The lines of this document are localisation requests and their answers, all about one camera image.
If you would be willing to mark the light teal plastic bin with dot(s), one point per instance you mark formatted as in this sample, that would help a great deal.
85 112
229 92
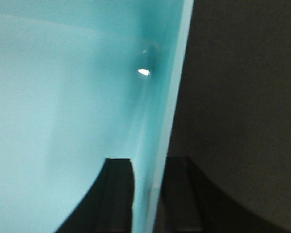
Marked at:
82 81

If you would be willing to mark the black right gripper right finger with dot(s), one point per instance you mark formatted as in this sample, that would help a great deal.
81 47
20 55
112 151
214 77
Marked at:
190 203

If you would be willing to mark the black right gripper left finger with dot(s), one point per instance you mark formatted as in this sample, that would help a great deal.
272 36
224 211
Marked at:
107 206

